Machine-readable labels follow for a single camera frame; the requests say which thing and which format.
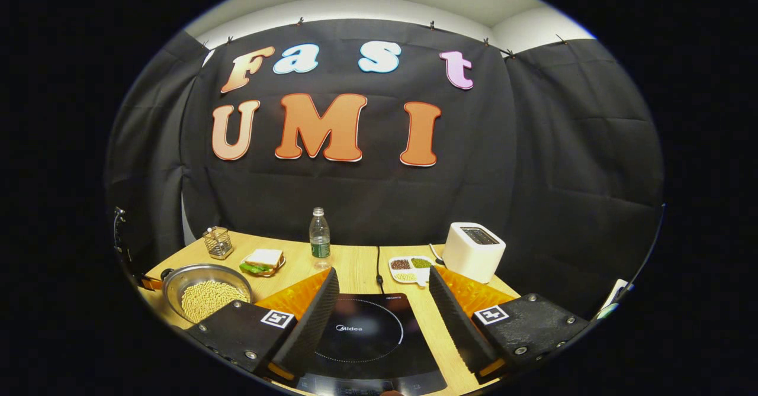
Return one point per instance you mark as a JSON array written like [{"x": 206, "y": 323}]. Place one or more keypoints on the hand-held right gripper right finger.
[{"x": 459, "y": 331}]

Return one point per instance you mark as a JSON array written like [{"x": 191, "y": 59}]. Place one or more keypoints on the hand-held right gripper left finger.
[{"x": 314, "y": 325}]

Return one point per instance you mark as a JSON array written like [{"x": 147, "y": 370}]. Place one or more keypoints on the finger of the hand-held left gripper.
[{"x": 153, "y": 284}]

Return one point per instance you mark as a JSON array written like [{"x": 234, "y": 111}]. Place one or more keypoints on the stainless steel pot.
[{"x": 177, "y": 286}]

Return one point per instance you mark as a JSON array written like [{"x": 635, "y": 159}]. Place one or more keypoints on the black induction cooktop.
[{"x": 367, "y": 348}]

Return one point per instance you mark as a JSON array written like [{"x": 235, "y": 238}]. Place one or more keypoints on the pile of soybeans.
[{"x": 207, "y": 301}]

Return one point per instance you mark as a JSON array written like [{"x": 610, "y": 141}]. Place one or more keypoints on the white divided bean dish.
[{"x": 414, "y": 277}]

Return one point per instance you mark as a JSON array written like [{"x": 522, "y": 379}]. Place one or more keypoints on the white toaster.
[{"x": 468, "y": 260}]

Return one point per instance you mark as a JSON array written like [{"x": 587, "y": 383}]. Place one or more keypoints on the sandwich with lettuce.
[{"x": 265, "y": 258}]

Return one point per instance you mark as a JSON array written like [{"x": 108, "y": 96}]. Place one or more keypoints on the clear plastic water bottle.
[{"x": 320, "y": 236}]

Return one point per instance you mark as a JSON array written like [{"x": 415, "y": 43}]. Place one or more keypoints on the black backdrop cloth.
[{"x": 503, "y": 177}]

